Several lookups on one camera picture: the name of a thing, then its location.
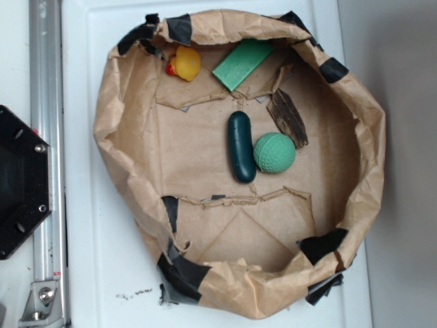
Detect dark green plastic pickle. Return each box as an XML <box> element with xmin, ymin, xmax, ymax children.
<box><xmin>227</xmin><ymin>111</ymin><xmax>257</xmax><ymax>184</ymax></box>

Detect green dimpled foam ball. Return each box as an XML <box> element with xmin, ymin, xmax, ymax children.
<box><xmin>253</xmin><ymin>133</ymin><xmax>296</xmax><ymax>174</ymax></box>

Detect dark brown wood piece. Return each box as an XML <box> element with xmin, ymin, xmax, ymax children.
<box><xmin>267</xmin><ymin>89</ymin><xmax>309</xmax><ymax>148</ymax></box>

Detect brown paper bag tray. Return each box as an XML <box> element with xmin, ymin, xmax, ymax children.
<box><xmin>94</xmin><ymin>10</ymin><xmax>386</xmax><ymax>319</ymax></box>

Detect yellow rubber duck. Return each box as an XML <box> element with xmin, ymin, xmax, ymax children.
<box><xmin>166</xmin><ymin>46</ymin><xmax>201</xmax><ymax>81</ymax></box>

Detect green rectangular foam block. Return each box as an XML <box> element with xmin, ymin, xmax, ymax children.
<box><xmin>212</xmin><ymin>39</ymin><xmax>274</xmax><ymax>92</ymax></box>

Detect aluminium extrusion rail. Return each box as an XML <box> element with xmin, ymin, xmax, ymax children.
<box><xmin>29</xmin><ymin>1</ymin><xmax>71</xmax><ymax>327</ymax></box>

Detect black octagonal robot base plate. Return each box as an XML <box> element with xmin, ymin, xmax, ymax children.
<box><xmin>1</xmin><ymin>105</ymin><xmax>51</xmax><ymax>260</ymax></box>

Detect metal corner bracket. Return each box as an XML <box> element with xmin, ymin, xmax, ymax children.
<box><xmin>18</xmin><ymin>280</ymin><xmax>64</xmax><ymax>327</ymax></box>

